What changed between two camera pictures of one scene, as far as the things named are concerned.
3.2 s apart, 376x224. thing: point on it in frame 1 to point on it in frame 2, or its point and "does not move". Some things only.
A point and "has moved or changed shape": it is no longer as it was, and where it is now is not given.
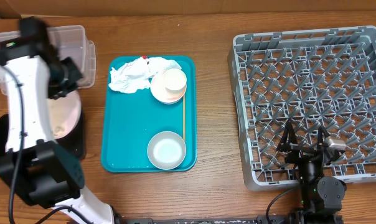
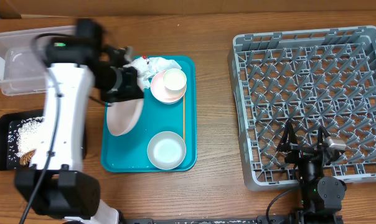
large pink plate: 65,112 has moved or changed shape
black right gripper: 303,149 does not move
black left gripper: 60,91 to 131,87
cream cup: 175,83 does not move
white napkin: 136,75 does not move
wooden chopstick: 184,117 does not move
